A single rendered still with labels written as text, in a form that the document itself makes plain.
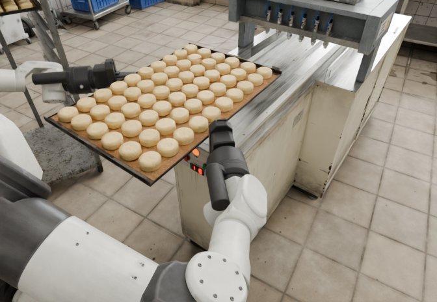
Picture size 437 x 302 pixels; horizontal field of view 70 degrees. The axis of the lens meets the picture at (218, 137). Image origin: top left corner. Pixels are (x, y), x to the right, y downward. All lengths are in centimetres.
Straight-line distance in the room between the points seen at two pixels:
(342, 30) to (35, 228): 143
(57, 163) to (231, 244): 192
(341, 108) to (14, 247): 146
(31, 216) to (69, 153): 197
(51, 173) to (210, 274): 194
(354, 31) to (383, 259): 121
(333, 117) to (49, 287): 148
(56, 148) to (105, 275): 211
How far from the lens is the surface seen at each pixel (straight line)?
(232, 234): 51
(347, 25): 157
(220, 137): 71
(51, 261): 38
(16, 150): 56
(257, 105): 136
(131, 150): 74
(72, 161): 228
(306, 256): 189
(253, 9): 174
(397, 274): 200
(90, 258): 37
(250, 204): 54
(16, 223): 39
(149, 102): 89
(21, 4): 178
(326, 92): 161
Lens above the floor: 159
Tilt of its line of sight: 40 degrees down
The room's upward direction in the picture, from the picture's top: straight up
